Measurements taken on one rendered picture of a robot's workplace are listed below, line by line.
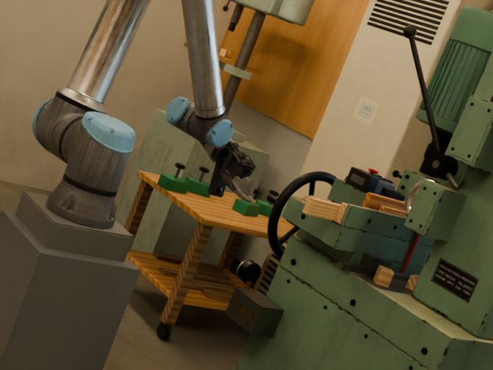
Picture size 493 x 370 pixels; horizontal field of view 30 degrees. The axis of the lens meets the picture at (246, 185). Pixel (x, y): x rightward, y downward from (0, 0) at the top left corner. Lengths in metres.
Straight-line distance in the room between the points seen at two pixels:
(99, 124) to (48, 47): 2.70
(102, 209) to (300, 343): 0.63
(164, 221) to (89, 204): 2.12
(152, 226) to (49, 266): 2.27
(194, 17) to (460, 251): 0.96
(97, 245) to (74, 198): 0.14
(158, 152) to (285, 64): 0.88
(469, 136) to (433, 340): 0.47
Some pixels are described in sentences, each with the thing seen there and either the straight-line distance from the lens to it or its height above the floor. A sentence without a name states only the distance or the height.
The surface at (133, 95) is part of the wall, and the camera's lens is 5.38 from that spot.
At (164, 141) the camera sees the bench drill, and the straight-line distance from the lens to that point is 4.68.
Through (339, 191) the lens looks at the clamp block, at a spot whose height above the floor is 0.93.
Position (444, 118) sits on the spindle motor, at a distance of 2.35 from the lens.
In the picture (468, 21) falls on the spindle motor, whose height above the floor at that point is 1.47.
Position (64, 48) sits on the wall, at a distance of 5.14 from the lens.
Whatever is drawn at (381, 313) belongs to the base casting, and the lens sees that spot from 2.19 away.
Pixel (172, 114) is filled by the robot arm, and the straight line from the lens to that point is 2.81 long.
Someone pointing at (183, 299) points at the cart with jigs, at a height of 0.18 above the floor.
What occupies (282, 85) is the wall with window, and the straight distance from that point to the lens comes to 5.01.
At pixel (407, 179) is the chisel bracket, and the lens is 2.43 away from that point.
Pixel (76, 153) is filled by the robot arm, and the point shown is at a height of 0.79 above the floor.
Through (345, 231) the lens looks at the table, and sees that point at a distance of 2.23.
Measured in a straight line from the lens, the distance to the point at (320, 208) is 2.20.
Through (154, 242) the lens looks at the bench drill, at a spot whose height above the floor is 0.12.
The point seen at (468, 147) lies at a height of 1.19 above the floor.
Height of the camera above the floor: 1.25
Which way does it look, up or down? 9 degrees down
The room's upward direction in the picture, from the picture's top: 22 degrees clockwise
